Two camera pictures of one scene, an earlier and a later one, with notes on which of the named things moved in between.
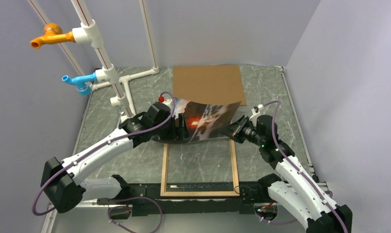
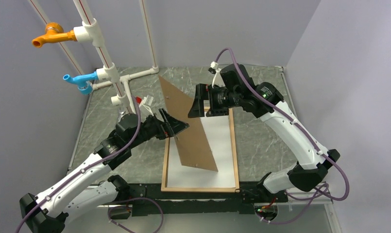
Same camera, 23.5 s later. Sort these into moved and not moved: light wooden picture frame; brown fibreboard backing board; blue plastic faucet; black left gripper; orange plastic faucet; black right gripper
Moved: light wooden picture frame; brown fibreboard backing board; black right gripper
Not moved: blue plastic faucet; black left gripper; orange plastic faucet
